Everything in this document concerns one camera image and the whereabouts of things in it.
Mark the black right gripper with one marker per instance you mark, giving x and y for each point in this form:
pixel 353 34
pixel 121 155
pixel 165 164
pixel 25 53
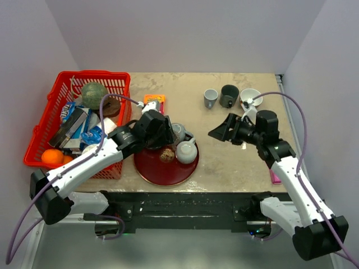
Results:
pixel 222 131

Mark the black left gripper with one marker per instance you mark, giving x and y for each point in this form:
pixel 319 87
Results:
pixel 167 137

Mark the dark grey mug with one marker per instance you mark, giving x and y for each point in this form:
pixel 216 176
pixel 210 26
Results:
pixel 228 96

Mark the red floral mug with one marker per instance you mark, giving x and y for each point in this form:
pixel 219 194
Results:
pixel 250 93

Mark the white speckled mug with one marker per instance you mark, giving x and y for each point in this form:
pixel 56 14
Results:
pixel 186 151

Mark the small grey mug white inside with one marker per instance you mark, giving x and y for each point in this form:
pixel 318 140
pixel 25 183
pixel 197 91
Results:
pixel 210 97

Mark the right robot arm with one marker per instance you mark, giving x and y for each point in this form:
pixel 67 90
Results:
pixel 313 227

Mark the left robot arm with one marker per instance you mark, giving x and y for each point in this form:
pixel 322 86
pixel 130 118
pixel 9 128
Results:
pixel 53 193

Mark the grey-blue round mug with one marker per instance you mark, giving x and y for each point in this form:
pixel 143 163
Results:
pixel 180 133

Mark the orange pink sponge box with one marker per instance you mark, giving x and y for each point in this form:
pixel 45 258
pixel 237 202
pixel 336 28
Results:
pixel 159 98

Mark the dark red round tray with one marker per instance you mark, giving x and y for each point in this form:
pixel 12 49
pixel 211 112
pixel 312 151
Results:
pixel 161 167

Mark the brown wooden disc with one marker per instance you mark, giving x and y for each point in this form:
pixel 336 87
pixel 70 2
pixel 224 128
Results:
pixel 111 107

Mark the white blue paper cup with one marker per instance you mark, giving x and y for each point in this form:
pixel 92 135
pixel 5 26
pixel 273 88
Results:
pixel 94 135

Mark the pink flat box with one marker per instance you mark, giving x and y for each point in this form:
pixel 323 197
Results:
pixel 274 178

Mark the white paper roll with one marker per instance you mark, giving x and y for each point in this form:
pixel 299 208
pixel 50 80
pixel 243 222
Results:
pixel 89 148

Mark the green round melon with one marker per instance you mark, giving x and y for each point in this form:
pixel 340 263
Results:
pixel 92 94

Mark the blue candy bag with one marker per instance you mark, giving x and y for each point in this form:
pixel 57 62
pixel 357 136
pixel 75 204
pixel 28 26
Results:
pixel 66 111

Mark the black carton box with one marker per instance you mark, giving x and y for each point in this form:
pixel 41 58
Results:
pixel 68 128

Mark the red plastic basket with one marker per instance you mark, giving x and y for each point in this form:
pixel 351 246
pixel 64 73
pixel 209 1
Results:
pixel 61 93

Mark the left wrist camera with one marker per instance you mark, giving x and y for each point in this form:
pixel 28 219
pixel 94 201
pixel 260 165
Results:
pixel 153 105

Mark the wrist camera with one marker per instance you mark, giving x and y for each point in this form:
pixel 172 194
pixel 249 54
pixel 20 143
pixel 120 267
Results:
pixel 250 110
pixel 153 105

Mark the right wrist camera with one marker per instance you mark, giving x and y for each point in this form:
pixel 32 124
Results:
pixel 250 110

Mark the black table front rail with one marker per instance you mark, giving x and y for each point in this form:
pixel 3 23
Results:
pixel 180 210

